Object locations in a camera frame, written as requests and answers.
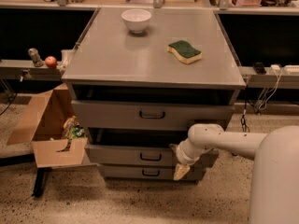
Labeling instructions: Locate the white ceramic bowl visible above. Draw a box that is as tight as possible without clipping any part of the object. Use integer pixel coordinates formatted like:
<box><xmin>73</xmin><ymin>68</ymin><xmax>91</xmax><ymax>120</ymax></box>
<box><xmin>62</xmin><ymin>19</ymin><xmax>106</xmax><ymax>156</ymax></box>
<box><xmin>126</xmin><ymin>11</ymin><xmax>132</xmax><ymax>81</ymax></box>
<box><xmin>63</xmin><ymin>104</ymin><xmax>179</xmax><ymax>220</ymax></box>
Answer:
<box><xmin>121</xmin><ymin>8</ymin><xmax>151</xmax><ymax>34</ymax></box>

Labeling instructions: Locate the grey top drawer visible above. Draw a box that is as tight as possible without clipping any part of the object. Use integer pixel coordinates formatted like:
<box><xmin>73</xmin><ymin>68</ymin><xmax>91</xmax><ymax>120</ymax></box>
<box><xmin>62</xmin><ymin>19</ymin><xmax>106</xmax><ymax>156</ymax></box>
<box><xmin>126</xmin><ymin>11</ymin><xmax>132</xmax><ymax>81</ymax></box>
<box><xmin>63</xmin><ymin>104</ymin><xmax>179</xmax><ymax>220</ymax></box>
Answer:
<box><xmin>72</xmin><ymin>100</ymin><xmax>234</xmax><ymax>131</ymax></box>

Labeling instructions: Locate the black floor cable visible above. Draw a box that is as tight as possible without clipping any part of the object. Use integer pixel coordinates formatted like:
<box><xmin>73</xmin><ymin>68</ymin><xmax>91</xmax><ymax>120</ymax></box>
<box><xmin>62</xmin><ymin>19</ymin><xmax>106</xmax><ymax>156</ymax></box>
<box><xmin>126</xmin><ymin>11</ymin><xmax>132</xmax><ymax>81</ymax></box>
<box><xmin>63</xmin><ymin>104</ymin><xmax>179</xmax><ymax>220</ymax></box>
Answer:
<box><xmin>238</xmin><ymin>100</ymin><xmax>251</xmax><ymax>133</ymax></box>

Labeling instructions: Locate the grey right side shelf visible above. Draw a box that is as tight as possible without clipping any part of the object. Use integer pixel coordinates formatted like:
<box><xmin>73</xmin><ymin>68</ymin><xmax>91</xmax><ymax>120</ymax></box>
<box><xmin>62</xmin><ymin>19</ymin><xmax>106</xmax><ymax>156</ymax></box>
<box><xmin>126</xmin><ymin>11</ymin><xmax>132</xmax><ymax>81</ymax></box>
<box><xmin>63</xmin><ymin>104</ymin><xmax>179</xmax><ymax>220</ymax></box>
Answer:
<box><xmin>239</xmin><ymin>66</ymin><xmax>299</xmax><ymax>89</ymax></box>

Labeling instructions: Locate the black table leg foot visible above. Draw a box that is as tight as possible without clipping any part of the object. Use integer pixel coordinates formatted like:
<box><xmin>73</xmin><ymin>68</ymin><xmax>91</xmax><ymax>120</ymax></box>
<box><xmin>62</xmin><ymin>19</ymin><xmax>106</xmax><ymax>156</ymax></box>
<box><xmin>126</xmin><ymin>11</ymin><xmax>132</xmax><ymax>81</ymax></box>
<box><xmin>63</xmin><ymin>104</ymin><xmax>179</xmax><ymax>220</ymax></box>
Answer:
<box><xmin>32</xmin><ymin>168</ymin><xmax>51</xmax><ymax>198</ymax></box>

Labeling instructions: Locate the grey drawer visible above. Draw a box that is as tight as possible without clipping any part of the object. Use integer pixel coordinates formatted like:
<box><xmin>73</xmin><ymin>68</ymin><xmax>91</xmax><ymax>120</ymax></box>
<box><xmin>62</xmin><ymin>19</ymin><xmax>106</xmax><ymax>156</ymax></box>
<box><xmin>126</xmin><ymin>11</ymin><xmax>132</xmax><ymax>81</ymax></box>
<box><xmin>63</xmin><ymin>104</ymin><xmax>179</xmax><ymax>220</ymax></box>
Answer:
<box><xmin>84</xmin><ymin>128</ymin><xmax>221</xmax><ymax>169</ymax></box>
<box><xmin>98</xmin><ymin>164</ymin><xmax>206</xmax><ymax>182</ymax></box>
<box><xmin>72</xmin><ymin>100</ymin><xmax>234</xmax><ymax>131</ymax></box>

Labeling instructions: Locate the white power strip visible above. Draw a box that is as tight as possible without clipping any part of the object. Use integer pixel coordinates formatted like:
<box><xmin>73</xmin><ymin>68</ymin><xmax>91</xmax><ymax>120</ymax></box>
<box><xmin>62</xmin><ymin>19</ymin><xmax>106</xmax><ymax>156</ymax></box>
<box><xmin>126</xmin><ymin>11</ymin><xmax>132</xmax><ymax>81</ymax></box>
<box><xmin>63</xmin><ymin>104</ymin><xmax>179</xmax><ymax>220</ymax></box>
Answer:
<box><xmin>284</xmin><ymin>64</ymin><xmax>299</xmax><ymax>75</ymax></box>

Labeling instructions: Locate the colourful snack bag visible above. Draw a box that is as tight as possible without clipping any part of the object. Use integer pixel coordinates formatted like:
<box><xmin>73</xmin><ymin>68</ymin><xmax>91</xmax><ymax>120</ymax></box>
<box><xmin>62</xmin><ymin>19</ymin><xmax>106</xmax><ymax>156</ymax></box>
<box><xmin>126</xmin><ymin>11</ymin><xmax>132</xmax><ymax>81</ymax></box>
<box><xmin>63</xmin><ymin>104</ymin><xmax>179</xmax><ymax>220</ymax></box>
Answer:
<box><xmin>62</xmin><ymin>116</ymin><xmax>86</xmax><ymax>139</ymax></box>

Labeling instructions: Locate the red apple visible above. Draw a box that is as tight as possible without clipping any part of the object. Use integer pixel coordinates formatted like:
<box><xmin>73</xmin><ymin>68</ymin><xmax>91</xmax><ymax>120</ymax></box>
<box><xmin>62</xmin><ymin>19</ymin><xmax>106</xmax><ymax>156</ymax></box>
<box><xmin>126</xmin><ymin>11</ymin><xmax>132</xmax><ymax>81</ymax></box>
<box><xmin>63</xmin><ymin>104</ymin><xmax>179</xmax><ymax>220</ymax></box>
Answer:
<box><xmin>45</xmin><ymin>56</ymin><xmax>58</xmax><ymax>68</ymax></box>

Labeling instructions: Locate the small grey figurine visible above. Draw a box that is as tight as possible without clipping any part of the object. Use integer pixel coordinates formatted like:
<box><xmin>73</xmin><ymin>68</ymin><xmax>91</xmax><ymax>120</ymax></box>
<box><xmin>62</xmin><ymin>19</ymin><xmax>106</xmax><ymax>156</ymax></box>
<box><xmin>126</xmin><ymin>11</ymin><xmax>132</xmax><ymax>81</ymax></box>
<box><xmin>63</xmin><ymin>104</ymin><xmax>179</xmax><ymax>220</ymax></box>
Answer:
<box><xmin>28</xmin><ymin>48</ymin><xmax>44</xmax><ymax>67</ymax></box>

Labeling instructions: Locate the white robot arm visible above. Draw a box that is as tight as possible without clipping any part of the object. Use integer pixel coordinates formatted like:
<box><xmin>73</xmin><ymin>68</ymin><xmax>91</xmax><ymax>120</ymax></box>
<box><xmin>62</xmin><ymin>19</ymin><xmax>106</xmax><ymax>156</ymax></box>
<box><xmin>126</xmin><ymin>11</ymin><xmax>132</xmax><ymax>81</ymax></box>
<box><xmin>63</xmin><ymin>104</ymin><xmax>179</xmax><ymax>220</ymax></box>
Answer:
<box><xmin>174</xmin><ymin>124</ymin><xmax>299</xmax><ymax>224</ymax></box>

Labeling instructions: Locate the open cardboard box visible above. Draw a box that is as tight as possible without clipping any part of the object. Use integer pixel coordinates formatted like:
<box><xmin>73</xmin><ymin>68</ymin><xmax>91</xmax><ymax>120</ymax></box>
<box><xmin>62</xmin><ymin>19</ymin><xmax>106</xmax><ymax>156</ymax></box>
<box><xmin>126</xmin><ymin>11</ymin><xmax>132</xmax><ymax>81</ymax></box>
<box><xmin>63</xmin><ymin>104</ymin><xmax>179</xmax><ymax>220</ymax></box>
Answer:
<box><xmin>7</xmin><ymin>84</ymin><xmax>90</xmax><ymax>168</ymax></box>

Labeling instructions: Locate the grey left side shelf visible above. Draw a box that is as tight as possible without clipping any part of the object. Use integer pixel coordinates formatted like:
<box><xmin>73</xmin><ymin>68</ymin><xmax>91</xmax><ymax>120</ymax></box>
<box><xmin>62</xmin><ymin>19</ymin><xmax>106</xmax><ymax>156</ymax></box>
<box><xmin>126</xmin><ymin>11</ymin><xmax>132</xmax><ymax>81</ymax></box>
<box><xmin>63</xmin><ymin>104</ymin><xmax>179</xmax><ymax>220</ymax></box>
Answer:
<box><xmin>0</xmin><ymin>60</ymin><xmax>61</xmax><ymax>81</ymax></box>

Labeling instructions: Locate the white charger with cable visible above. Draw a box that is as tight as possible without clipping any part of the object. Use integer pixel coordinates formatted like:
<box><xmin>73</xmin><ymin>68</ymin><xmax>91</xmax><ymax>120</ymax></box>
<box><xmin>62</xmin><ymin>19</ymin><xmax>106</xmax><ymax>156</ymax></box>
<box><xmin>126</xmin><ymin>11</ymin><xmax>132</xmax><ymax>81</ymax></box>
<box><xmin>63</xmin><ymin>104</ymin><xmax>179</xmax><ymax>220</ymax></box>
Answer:
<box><xmin>256</xmin><ymin>63</ymin><xmax>284</xmax><ymax>112</ymax></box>

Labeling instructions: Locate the green yellow sponge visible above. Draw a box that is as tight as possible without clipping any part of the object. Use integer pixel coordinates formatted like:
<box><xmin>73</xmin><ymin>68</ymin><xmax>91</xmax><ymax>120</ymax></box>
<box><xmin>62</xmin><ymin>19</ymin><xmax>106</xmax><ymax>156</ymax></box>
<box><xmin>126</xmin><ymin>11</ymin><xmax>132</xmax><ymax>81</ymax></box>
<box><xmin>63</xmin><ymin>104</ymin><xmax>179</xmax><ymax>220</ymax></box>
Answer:
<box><xmin>167</xmin><ymin>40</ymin><xmax>202</xmax><ymax>64</ymax></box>

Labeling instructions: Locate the grey drawer cabinet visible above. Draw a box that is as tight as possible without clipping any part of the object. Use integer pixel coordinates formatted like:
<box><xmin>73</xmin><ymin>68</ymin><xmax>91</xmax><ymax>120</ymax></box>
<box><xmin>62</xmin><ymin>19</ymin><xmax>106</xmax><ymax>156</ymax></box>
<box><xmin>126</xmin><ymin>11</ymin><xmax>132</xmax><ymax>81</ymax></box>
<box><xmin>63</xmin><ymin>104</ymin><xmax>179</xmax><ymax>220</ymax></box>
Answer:
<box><xmin>61</xmin><ymin>7</ymin><xmax>247</xmax><ymax>185</ymax></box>

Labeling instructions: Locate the black small device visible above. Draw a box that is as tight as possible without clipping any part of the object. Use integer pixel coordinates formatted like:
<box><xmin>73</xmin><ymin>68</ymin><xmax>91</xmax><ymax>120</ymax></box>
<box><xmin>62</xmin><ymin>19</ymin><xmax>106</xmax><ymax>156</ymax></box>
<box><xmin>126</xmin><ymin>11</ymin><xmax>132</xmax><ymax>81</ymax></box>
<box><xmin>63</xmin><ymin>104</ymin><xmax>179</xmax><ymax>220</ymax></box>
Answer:
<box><xmin>252</xmin><ymin>63</ymin><xmax>266</xmax><ymax>75</ymax></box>

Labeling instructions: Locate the grey bottom drawer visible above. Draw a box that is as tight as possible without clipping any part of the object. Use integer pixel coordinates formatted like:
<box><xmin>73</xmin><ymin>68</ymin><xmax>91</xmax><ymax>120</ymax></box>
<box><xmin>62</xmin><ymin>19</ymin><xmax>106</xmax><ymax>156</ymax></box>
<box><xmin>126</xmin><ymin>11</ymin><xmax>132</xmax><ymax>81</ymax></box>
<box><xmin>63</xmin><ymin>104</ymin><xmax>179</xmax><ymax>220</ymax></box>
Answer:
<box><xmin>98</xmin><ymin>164</ymin><xmax>206</xmax><ymax>182</ymax></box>

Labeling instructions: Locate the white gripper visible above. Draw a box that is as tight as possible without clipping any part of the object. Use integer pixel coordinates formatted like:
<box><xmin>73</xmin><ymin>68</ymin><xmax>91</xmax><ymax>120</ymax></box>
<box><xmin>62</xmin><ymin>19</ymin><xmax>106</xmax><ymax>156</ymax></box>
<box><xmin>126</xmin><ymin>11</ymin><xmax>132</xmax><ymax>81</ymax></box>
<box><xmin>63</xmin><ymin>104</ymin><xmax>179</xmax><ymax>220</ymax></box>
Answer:
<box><xmin>169</xmin><ymin>139</ymin><xmax>206</xmax><ymax>181</ymax></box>

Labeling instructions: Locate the grey shelf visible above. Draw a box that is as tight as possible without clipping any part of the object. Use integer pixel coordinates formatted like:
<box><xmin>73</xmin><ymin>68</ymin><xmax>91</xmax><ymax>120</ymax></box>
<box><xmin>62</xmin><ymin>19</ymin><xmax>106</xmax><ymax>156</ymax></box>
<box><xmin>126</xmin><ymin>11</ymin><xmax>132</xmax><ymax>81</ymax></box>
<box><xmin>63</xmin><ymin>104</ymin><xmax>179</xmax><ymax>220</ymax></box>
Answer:
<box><xmin>239</xmin><ymin>66</ymin><xmax>299</xmax><ymax>89</ymax></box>
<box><xmin>0</xmin><ymin>60</ymin><xmax>61</xmax><ymax>81</ymax></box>

